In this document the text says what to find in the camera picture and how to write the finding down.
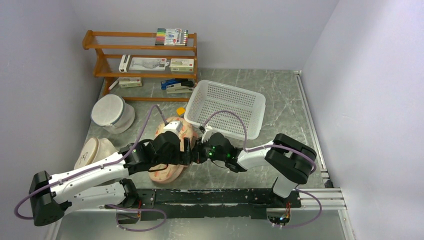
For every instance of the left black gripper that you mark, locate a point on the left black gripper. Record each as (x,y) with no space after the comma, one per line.
(182,157)

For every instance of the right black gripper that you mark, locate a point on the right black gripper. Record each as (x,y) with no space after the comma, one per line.
(197,151)

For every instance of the floral pink mesh laundry bag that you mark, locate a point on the floral pink mesh laundry bag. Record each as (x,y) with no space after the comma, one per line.
(164,174)

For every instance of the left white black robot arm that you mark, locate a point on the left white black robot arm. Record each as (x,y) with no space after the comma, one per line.
(105,182)

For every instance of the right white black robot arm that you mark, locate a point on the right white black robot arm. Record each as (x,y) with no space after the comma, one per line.
(294,160)

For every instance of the white cylindrical mesh laundry bag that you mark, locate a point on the white cylindrical mesh laundry bag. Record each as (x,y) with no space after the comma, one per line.
(113,114)

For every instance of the small yellow block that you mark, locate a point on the small yellow block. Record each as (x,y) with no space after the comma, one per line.
(180,111)

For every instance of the white perforated plastic basket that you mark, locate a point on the white perforated plastic basket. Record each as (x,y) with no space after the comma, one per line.
(209,97)

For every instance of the grey black stapler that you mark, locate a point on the grey black stapler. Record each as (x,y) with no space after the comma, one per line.
(180,88)

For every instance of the blue stapler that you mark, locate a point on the blue stapler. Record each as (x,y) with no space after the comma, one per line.
(183,81)

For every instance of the green white small box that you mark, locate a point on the green white small box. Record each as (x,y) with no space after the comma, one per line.
(182,65)

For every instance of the white box under shelf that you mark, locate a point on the white box under shelf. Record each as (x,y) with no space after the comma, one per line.
(130,82)

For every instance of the wooden three-tier shelf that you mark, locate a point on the wooden three-tier shelf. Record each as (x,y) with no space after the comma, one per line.
(136,55)

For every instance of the white red marker pen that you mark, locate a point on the white red marker pen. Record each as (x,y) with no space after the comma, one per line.
(113,85)

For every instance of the white flat packaged item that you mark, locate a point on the white flat packaged item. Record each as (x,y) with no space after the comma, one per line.
(148,64)

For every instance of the coloured marker pen set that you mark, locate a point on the coloured marker pen set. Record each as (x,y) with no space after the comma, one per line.
(171,37)

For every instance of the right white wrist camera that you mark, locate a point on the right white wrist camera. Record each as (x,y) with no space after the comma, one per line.
(207,132)

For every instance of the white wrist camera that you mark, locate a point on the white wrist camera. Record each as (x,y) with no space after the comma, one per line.
(207,132)
(173,127)

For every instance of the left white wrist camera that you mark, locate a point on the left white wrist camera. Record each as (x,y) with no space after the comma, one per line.
(173,127)

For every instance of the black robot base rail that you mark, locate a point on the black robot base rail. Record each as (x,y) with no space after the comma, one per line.
(206,203)

